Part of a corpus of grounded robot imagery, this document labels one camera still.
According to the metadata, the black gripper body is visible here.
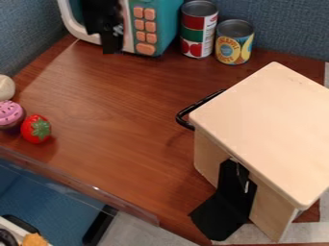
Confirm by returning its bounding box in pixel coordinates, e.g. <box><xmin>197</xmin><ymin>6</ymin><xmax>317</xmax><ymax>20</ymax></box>
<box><xmin>81</xmin><ymin>0</ymin><xmax>126</xmax><ymax>37</ymax></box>

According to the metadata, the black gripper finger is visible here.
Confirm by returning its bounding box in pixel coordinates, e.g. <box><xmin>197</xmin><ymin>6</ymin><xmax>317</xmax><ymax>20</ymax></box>
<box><xmin>100</xmin><ymin>32</ymin><xmax>125</xmax><ymax>55</ymax></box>

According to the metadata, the teal toy microwave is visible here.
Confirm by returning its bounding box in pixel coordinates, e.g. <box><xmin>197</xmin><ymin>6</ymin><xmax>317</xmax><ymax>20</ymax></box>
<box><xmin>55</xmin><ymin>0</ymin><xmax>187</xmax><ymax>59</ymax></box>

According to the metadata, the red and green can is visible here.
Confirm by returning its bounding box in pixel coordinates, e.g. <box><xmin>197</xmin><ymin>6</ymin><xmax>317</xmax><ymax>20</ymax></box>
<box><xmin>178</xmin><ymin>0</ymin><xmax>220</xmax><ymax>60</ymax></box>

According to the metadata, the red toy strawberry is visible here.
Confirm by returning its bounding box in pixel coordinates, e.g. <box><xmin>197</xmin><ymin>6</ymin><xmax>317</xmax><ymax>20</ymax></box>
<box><xmin>19</xmin><ymin>113</ymin><xmax>53</xmax><ymax>145</ymax></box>

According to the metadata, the white toy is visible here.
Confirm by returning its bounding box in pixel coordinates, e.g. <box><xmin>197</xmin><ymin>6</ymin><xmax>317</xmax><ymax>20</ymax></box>
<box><xmin>0</xmin><ymin>74</ymin><xmax>18</xmax><ymax>103</ymax></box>

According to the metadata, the yellow and blue can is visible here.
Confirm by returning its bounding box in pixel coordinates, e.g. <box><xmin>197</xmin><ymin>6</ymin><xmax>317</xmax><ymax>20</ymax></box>
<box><xmin>213</xmin><ymin>18</ymin><xmax>256</xmax><ymax>66</ymax></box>

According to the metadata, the purple toy cupcake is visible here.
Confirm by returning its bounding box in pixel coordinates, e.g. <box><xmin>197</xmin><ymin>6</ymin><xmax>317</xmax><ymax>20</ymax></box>
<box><xmin>0</xmin><ymin>99</ymin><xmax>28</xmax><ymax>133</ymax></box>

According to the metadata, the light wooden cabinet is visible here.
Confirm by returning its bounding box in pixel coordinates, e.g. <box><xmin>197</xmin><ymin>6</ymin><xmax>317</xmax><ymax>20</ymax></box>
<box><xmin>188</xmin><ymin>61</ymin><xmax>329</xmax><ymax>243</ymax></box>

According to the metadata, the drawer with black handle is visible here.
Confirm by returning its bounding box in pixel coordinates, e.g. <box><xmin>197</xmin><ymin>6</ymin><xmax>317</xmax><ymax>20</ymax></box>
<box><xmin>174</xmin><ymin>88</ymin><xmax>228</xmax><ymax>132</ymax></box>

